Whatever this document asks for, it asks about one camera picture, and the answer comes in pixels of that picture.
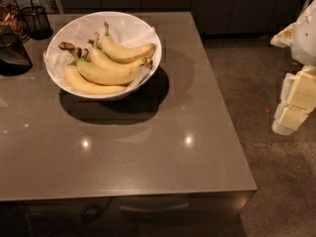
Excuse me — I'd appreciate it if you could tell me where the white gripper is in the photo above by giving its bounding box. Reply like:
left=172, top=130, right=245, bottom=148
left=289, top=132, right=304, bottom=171
left=271, top=0, right=316, bottom=135

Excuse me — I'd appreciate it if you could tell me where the yellow banana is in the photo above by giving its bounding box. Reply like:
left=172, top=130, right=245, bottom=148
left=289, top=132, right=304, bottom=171
left=63, top=65, right=125, bottom=95
left=89, top=33, right=152, bottom=68
left=101, top=22, right=156, bottom=63
left=58, top=41, right=140, bottom=85

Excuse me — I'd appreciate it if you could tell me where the white bowl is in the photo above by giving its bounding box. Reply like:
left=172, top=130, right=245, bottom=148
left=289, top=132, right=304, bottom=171
left=43, top=11, right=163, bottom=102

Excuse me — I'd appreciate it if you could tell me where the black mesh pen cup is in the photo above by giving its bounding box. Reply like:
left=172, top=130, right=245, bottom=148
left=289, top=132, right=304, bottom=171
left=21, top=0, right=52, bottom=40

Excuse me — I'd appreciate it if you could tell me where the dark round container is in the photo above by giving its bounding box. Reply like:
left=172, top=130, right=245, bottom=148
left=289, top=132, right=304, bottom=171
left=0, top=33, right=33, bottom=76

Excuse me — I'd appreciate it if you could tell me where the glass jar with snacks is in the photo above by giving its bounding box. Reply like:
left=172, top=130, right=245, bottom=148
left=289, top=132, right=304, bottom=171
left=0, top=0, right=29, bottom=41

